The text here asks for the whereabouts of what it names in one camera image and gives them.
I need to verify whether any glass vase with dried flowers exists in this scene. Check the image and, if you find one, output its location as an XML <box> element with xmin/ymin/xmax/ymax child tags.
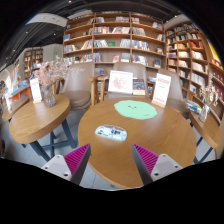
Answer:
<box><xmin>33</xmin><ymin>56</ymin><xmax>71</xmax><ymax>109</ymax></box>

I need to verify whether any transparent computer mouse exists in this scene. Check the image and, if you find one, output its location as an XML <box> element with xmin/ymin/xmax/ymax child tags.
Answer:
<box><xmin>94</xmin><ymin>124</ymin><xmax>128</xmax><ymax>142</ymax></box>

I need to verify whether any brown padded wooden armchair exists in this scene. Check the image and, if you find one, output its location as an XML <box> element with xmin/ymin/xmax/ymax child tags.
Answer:
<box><xmin>53</xmin><ymin>62</ymin><xmax>101</xmax><ymax>111</ymax></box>
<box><xmin>99</xmin><ymin>61</ymin><xmax>154</xmax><ymax>101</ymax></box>
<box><xmin>156</xmin><ymin>68</ymin><xmax>191</xmax><ymax>118</ymax></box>

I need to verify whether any green blob-shaped mouse pad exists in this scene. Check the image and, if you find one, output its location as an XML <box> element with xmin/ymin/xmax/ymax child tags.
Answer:
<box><xmin>113</xmin><ymin>99</ymin><xmax>158</xmax><ymax>121</ymax></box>

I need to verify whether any white red sign stand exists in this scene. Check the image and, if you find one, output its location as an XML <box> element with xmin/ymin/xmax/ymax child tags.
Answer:
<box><xmin>151</xmin><ymin>72</ymin><xmax>172</xmax><ymax>108</ymax></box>

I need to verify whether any dark cover book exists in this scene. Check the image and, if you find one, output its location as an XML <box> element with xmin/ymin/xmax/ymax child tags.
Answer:
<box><xmin>132</xmin><ymin>78</ymin><xmax>147</xmax><ymax>97</ymax></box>

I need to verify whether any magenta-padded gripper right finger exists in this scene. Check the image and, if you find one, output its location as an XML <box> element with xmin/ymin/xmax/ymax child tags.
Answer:
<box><xmin>131</xmin><ymin>143</ymin><xmax>184</xmax><ymax>186</ymax></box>

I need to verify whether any white hanging ceiling panel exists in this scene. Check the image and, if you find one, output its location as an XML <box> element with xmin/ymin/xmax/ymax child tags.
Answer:
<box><xmin>25</xmin><ymin>12</ymin><xmax>69</xmax><ymax>28</ymax></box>

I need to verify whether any curved wooden bookshelf unit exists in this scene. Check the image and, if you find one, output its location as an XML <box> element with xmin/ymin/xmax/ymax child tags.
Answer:
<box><xmin>164</xmin><ymin>20</ymin><xmax>224</xmax><ymax>124</ymax></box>

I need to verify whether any colourful magazine stack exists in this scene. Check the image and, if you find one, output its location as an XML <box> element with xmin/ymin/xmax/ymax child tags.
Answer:
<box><xmin>185</xmin><ymin>99</ymin><xmax>203</xmax><ymax>115</ymax></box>

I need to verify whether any small white table sign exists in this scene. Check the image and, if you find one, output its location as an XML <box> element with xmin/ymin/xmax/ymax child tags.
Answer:
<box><xmin>29</xmin><ymin>77</ymin><xmax>43</xmax><ymax>104</ymax></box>

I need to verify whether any round wooden side table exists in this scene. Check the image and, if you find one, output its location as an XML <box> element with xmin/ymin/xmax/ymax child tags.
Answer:
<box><xmin>189</xmin><ymin>109</ymin><xmax>223</xmax><ymax>164</ymax></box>
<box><xmin>1</xmin><ymin>96</ymin><xmax>30</xmax><ymax>123</ymax></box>
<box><xmin>8</xmin><ymin>93</ymin><xmax>78</xmax><ymax>163</ymax></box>

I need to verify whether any white framed red picture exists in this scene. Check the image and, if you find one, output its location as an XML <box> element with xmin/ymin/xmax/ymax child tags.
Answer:
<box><xmin>107</xmin><ymin>69</ymin><xmax>134</xmax><ymax>95</ymax></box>

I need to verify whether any wide wooden bookshelf unit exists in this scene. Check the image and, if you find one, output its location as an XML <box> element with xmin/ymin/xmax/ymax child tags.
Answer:
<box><xmin>62</xmin><ymin>11</ymin><xmax>167</xmax><ymax>73</ymax></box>

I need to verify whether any distant wooden shelf unit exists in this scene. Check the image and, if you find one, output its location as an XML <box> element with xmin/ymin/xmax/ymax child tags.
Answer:
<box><xmin>22</xmin><ymin>47</ymin><xmax>44</xmax><ymax>81</ymax></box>

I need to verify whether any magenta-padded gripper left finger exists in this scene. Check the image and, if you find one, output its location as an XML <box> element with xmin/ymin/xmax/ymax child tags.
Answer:
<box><xmin>41</xmin><ymin>143</ymin><xmax>92</xmax><ymax>186</ymax></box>

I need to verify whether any clear vase with pale flowers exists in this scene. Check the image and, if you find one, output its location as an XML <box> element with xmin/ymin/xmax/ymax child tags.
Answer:
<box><xmin>198</xmin><ymin>74</ymin><xmax>219</xmax><ymax>123</ymax></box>

